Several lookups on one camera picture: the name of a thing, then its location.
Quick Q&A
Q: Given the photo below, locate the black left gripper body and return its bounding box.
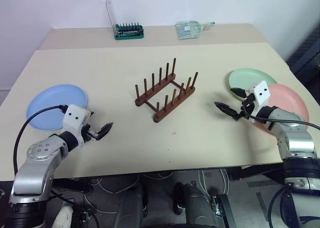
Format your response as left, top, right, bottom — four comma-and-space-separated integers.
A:
81, 124, 99, 142

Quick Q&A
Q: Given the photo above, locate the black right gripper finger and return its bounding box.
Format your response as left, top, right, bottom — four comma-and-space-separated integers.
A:
214, 101, 238, 120
230, 87, 248, 100

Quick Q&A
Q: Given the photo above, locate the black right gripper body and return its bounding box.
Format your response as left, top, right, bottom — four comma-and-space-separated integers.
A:
233, 93, 260, 121

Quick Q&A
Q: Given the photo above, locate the brown wooden dish rack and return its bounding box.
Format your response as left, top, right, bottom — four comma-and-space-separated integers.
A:
134, 58, 200, 123

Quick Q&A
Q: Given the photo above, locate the green plastic plate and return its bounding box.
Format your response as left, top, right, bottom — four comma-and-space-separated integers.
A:
228, 68, 278, 101

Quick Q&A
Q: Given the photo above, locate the red plastic plate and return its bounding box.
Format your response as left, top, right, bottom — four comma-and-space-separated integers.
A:
253, 84, 310, 136

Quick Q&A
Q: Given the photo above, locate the blue plastic plate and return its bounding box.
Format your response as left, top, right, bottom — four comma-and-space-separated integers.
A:
26, 84, 89, 131

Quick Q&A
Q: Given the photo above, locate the black ribbed equipment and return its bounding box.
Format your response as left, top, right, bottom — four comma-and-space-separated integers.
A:
286, 25, 320, 82

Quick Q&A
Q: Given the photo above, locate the dark rounded shape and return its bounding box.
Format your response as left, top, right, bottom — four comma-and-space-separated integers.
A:
173, 182, 218, 228
116, 184, 147, 228

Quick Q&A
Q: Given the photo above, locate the clear plastic bag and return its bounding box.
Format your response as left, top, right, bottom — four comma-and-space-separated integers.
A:
174, 21, 216, 40

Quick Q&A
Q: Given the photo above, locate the green screwdriver bit case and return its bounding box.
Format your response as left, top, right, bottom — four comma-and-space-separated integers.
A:
104, 0, 145, 41

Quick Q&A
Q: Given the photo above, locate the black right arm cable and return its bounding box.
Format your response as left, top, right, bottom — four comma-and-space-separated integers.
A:
240, 101, 320, 131

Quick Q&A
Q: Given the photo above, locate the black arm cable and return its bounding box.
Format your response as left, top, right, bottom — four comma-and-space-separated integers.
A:
240, 101, 320, 131
13, 104, 69, 175

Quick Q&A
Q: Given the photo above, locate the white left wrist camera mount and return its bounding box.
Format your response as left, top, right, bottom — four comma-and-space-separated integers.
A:
61, 104, 91, 148

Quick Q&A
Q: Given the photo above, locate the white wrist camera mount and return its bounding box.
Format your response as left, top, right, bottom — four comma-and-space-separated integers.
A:
246, 80, 272, 113
61, 104, 91, 148

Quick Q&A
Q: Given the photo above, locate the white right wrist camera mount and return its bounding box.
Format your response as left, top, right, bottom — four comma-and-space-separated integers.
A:
246, 80, 272, 113

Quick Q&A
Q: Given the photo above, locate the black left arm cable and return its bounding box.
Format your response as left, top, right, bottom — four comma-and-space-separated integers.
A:
13, 104, 69, 175

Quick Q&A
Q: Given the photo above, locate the white cable bundle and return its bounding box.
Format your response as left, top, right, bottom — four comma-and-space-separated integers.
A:
82, 171, 141, 213

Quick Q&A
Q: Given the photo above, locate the black table frame bar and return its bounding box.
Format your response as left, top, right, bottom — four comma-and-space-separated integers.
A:
230, 165, 285, 181

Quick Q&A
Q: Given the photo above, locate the thick black cable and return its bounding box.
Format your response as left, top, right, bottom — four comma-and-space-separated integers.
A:
268, 184, 291, 228

